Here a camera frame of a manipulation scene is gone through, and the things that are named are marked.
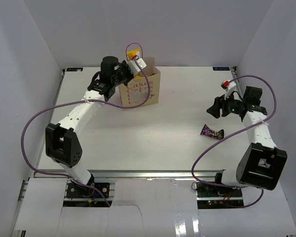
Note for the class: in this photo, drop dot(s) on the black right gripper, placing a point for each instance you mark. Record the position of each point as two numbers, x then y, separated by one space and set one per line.
220 102

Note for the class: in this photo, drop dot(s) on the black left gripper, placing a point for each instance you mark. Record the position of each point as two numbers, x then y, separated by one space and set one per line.
125 65

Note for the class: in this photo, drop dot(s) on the yellow snack bar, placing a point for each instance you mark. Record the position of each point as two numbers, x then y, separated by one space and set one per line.
136 53

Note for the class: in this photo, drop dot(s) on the paper bag with pink handles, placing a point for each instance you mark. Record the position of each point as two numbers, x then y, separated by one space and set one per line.
136 90

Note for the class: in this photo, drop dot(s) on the purple chocolate pack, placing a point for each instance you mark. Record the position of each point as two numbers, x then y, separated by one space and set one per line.
206 131

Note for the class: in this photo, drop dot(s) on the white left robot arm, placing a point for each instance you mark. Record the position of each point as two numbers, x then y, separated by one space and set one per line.
61 140

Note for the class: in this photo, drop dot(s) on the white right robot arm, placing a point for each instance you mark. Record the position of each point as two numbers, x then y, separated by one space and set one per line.
262 163

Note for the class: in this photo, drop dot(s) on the blue label right corner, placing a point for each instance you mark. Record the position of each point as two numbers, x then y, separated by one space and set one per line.
221 68

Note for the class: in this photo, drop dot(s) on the blue label corner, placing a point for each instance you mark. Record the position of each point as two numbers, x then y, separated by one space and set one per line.
74 69
221 68

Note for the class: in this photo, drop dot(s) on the blue label left corner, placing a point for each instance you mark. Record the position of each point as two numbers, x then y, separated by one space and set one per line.
74 69

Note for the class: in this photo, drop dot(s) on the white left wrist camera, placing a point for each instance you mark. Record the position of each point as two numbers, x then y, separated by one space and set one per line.
136 66

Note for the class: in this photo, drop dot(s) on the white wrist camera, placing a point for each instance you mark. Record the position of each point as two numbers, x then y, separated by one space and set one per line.
136 66
229 87

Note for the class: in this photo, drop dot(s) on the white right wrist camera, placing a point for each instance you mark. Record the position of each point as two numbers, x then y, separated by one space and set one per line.
229 87

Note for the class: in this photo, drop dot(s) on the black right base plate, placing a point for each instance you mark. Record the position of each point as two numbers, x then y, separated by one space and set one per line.
213 197

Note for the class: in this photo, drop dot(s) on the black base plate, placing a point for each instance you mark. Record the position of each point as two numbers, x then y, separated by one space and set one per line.
78 196
213 197

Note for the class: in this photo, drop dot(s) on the aluminium front rail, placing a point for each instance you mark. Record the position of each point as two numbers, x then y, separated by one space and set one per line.
145 174

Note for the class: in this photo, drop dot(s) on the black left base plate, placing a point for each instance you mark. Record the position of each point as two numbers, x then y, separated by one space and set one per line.
78 196

